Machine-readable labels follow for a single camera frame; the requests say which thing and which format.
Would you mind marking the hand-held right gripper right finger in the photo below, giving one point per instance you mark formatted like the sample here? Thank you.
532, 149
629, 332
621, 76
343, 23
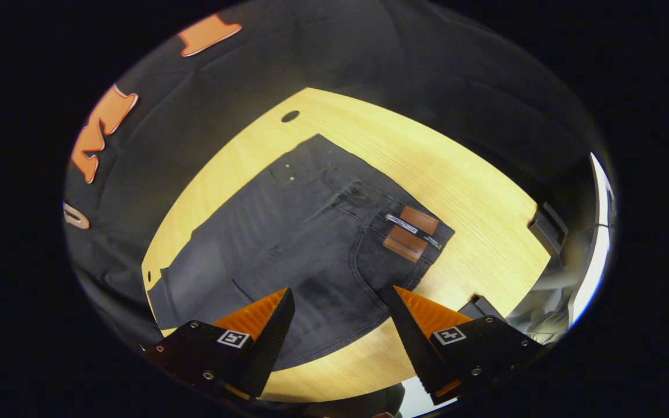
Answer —
413, 342

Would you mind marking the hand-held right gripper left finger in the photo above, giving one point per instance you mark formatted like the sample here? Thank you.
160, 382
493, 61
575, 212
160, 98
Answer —
268, 342

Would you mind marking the dark grey jeans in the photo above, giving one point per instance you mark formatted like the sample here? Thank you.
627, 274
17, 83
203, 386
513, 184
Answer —
294, 244

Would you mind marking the black backdrop cloth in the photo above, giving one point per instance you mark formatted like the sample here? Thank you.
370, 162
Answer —
369, 52

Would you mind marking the black table edge bracket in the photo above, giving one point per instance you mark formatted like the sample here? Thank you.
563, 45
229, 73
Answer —
548, 229
482, 306

